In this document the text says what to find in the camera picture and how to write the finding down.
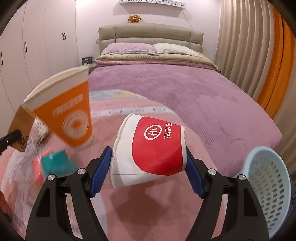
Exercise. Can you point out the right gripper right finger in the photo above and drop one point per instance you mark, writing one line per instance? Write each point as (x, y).
(230, 209)

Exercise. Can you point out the white wardrobe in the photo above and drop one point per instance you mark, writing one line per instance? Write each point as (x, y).
(38, 42)

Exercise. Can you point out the teal and red packet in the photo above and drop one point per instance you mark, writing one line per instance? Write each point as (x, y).
(49, 162)

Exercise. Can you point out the small picture frame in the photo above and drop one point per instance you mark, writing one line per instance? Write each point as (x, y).
(87, 60)

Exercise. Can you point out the purple pillow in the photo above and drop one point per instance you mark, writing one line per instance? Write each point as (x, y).
(130, 48)

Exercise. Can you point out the white dotted pillow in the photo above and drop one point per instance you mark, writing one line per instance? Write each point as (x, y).
(174, 49)

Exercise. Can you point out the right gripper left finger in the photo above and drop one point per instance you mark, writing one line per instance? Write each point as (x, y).
(49, 219)

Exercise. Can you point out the red and white paper cup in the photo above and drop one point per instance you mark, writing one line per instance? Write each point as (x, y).
(146, 149)

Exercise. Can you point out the brown cardboard box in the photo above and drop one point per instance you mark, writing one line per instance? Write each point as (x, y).
(20, 128)

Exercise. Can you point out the grey bedside table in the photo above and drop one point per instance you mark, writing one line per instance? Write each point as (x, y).
(91, 67)

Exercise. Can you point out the light blue plastic basket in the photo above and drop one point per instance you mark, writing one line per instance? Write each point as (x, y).
(270, 180)

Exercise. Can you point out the bed with purple cover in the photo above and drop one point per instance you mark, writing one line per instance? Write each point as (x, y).
(228, 121)

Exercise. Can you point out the orange curtain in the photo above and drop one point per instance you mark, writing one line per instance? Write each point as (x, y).
(280, 69)

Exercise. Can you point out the folded beige blanket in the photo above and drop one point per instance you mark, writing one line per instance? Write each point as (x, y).
(199, 61)

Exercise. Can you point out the orange plush toy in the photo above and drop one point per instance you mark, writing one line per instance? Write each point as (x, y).
(134, 18)

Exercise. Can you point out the white decorative wall shelf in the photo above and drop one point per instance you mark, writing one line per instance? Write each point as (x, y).
(176, 4)

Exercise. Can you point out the beige padded headboard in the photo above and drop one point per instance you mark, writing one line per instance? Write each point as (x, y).
(150, 33)

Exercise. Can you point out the orange and white paper cup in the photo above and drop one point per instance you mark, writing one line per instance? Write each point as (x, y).
(62, 103)

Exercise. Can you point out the crumpled white plastic wrapper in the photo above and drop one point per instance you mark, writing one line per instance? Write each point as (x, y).
(18, 185)

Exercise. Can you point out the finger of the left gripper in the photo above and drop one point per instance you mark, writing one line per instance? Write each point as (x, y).
(9, 139)

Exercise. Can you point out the beige curtain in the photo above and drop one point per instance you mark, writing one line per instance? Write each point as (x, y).
(244, 50)

